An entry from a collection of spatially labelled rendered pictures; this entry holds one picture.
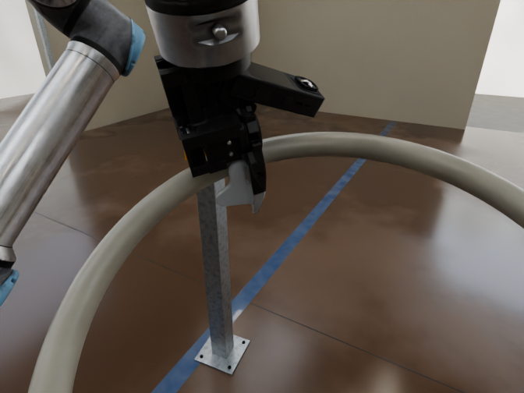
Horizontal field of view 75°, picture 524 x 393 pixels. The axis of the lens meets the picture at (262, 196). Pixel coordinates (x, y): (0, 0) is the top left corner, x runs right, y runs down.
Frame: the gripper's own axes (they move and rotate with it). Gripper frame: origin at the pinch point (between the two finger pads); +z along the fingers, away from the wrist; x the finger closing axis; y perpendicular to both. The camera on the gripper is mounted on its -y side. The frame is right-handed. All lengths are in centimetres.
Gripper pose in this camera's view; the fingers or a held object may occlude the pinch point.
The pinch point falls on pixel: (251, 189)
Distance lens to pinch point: 46.7
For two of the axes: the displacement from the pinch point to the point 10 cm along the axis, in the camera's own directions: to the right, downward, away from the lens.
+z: 0.6, 6.5, 7.6
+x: 3.6, 7.0, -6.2
